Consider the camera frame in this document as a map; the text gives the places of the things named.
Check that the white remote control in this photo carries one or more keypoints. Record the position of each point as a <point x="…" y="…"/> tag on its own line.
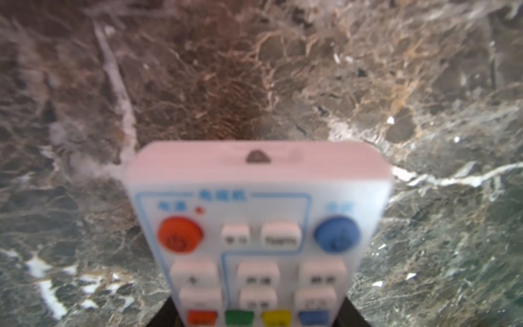
<point x="258" y="233"/>

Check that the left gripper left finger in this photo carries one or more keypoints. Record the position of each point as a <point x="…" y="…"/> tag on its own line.
<point x="167" y="316"/>

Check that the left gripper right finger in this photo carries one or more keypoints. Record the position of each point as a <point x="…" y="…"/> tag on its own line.
<point x="349" y="316"/>

